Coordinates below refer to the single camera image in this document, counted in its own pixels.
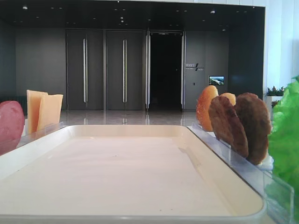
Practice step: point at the brown meat patty near tray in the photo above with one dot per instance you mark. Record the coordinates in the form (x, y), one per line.
(227, 126)

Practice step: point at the orange cheese slice right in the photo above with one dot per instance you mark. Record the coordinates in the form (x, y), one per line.
(50, 109)

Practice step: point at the orange cheese slice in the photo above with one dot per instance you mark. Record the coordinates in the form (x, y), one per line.
(33, 107)
(50, 109)

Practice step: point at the brown meat patty outer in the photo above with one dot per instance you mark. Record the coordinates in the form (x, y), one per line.
(255, 118)

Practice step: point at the orange cheese slice left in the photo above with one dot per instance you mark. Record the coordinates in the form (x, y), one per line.
(33, 107)

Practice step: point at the green lettuce leaf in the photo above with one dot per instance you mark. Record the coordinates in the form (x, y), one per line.
(284, 138)

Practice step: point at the far bun half outer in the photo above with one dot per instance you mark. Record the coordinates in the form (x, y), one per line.
(203, 104)

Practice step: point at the bun half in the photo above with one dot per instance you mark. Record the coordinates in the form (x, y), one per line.
(203, 104)
(230, 96)

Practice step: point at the cream rectangular tray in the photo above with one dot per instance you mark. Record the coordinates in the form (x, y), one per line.
(114, 174)

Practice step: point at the far bun half inner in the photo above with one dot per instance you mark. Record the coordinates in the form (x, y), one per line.
(230, 96)

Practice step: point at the potted plants white planter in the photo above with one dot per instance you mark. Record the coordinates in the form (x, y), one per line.
(273, 95)

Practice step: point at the clear acrylic rack left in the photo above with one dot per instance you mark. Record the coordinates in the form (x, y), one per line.
(35, 134)

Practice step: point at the clear acrylic rack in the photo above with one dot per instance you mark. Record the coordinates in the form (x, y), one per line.
(278, 194)
(35, 134)

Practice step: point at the clear acrylic rack right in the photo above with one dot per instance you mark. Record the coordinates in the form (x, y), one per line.
(278, 194)

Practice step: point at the small wall display screen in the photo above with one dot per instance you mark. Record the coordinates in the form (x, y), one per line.
(216, 80)

